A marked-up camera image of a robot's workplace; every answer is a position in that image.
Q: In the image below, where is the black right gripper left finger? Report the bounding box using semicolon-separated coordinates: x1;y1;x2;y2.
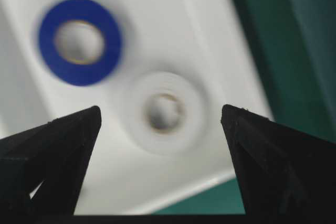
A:
1;105;101;216

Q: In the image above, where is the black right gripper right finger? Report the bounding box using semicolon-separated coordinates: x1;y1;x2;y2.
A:
221;104;335;216

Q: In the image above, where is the white tape roll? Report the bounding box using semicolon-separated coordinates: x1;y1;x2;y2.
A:
121;71;208;155

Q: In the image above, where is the blue tape roll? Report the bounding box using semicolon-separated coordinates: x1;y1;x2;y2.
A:
37;0;123;86

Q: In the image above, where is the white plastic tray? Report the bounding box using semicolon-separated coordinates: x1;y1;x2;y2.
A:
1;0;271;215

